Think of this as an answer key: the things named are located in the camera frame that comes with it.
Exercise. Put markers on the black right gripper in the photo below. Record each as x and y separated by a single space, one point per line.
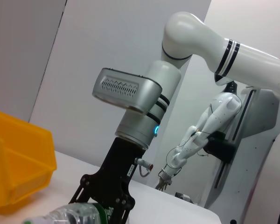
114 177

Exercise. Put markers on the clear bottle with green label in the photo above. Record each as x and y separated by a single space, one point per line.
74 213

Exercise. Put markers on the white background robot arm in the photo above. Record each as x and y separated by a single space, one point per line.
219 112

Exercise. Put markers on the background robot hand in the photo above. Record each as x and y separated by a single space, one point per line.
164 180

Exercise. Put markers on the small dark object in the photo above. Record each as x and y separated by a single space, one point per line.
183 197

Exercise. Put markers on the yellow plastic bin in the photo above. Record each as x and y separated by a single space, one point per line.
21 158

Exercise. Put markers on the black carriage block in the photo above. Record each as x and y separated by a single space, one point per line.
220 147

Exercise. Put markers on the grey lift column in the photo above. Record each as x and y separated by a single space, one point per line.
261 140

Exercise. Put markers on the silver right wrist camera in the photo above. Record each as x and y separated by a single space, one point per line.
128 91

